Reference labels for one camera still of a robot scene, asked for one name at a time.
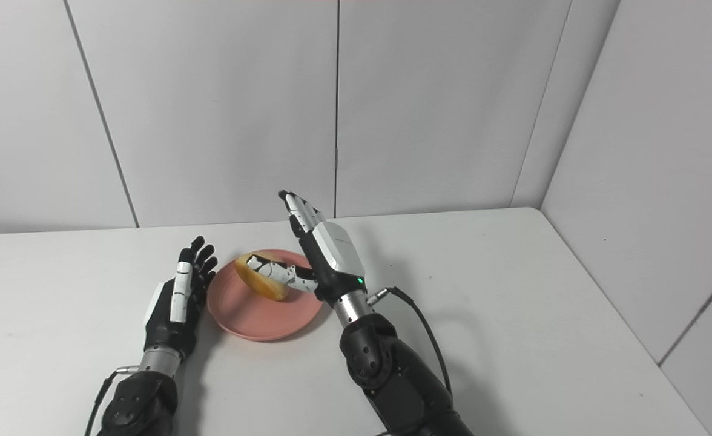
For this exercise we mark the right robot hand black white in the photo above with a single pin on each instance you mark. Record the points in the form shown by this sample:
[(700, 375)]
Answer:
[(326, 260)]

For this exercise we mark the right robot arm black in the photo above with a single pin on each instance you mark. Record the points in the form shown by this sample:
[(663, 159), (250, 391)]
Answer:
[(392, 375)]

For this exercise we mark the pink round plate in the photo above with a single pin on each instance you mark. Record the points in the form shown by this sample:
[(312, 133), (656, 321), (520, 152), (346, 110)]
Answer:
[(259, 309)]

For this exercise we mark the golden bread roll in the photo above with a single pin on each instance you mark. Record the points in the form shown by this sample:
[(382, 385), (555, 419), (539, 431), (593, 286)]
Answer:
[(259, 280)]

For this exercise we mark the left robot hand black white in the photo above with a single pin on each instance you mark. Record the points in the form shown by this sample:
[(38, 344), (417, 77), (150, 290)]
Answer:
[(177, 303)]

